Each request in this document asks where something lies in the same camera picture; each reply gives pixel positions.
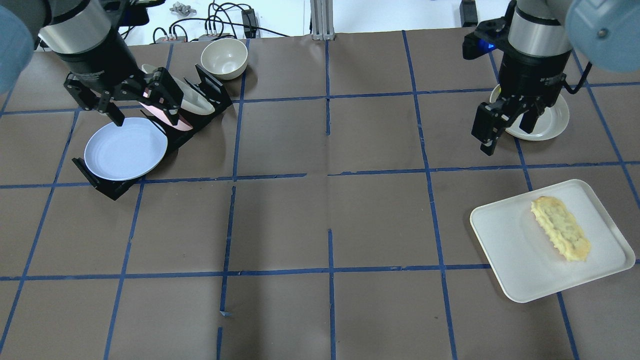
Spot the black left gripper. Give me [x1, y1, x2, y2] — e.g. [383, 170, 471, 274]
[63, 67, 183, 126]

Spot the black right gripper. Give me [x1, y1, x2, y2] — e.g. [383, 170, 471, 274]
[471, 84, 559, 157]

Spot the light blue round plate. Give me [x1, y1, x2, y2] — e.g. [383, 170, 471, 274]
[83, 117, 169, 182]

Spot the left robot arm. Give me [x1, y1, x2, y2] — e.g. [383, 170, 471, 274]
[1, 0, 184, 126]

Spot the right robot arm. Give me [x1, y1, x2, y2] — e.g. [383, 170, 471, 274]
[461, 0, 640, 156]

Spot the pink round plate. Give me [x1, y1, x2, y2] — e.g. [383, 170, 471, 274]
[141, 85, 194, 133]

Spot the cream round plate in rack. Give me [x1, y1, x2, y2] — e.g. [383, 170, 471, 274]
[141, 64, 215, 119]

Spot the cream plate with lemon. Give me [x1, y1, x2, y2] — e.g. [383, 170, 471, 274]
[505, 95, 570, 142]

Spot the black dish rack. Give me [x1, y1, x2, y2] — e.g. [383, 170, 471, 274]
[71, 64, 233, 200]

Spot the cream bowl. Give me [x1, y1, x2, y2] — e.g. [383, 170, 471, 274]
[199, 38, 249, 80]

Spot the white rectangular tray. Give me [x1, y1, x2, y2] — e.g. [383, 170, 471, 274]
[470, 178, 636, 303]

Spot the black power adapter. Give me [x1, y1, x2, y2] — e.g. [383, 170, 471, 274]
[241, 8, 259, 39]

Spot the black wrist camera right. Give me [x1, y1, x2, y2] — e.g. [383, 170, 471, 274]
[462, 17, 509, 60]

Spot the aluminium frame post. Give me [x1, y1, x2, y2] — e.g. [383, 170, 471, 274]
[310, 0, 335, 41]

